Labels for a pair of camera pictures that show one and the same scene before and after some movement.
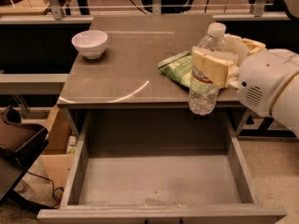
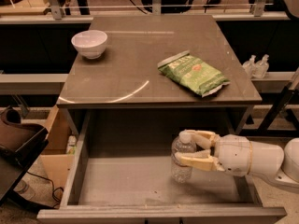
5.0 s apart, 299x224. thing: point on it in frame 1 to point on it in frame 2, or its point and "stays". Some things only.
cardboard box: (57, 163) stays
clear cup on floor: (25, 189) stays
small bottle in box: (71, 147) stays
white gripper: (264, 79) to (233, 154)
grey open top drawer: (159, 167) stays
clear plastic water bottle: (203, 92) to (183, 143)
